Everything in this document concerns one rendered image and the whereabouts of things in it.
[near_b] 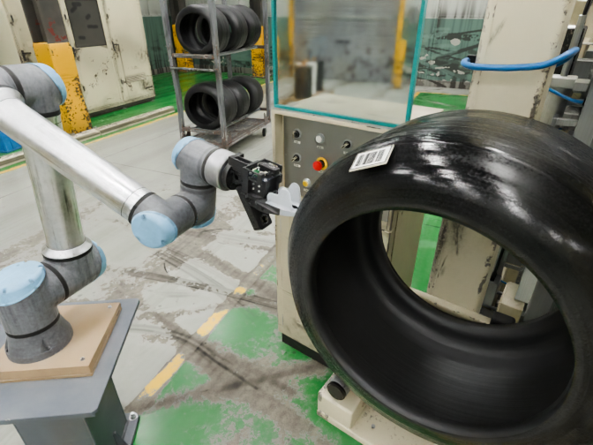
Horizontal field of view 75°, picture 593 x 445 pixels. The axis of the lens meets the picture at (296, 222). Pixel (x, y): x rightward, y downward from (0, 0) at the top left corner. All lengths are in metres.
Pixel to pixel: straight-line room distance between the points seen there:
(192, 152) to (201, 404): 1.37
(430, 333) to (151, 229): 0.69
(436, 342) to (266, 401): 1.16
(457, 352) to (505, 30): 0.67
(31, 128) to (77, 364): 0.73
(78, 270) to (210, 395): 0.92
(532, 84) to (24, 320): 1.44
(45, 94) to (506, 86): 1.12
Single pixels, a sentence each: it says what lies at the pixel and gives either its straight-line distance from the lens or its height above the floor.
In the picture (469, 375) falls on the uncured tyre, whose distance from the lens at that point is 0.97.
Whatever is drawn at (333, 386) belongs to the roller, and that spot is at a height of 0.92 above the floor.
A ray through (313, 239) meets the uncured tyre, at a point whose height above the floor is 1.27.
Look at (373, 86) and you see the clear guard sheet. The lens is 1.34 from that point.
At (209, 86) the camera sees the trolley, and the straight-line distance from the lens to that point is 4.63.
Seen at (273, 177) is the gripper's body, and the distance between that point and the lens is 0.83.
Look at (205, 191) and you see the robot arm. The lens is 0.97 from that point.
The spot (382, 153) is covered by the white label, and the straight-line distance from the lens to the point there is 0.56.
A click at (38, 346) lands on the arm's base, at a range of 1.49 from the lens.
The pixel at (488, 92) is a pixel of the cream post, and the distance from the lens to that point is 0.88.
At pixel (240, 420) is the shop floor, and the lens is 1.95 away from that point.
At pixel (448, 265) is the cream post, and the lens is 1.03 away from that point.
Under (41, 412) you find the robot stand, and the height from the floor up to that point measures 0.60.
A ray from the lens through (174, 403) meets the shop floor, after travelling 2.06.
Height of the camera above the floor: 1.61
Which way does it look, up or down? 29 degrees down
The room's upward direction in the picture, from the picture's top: straight up
